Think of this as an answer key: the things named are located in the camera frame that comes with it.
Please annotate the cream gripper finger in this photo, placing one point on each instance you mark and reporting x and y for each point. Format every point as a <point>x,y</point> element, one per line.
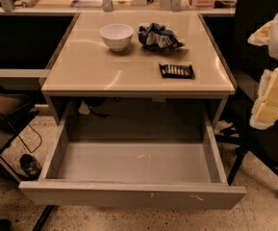
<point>261,36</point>
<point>265,109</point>

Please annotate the dark rxbar chocolate bar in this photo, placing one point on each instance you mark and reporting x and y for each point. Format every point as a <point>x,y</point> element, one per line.
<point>176,71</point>

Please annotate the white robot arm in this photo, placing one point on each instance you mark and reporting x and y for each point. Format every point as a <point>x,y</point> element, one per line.
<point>273,39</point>

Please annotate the open grey top drawer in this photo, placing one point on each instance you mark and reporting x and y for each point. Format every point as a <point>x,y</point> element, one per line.
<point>135,153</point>

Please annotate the beige cabinet with glossy top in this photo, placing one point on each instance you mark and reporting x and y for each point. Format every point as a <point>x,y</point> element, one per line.
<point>87,67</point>

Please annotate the black office chair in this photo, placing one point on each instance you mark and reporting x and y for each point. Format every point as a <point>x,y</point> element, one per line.
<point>253,59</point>

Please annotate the crumpled blue chip bag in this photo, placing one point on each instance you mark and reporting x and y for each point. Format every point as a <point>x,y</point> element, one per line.
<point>157,37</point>

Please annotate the white ceramic bowl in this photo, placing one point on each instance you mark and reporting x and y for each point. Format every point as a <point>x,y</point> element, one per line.
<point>117,36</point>

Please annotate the brown chair at left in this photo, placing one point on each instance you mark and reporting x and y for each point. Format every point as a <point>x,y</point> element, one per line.
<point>16,112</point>

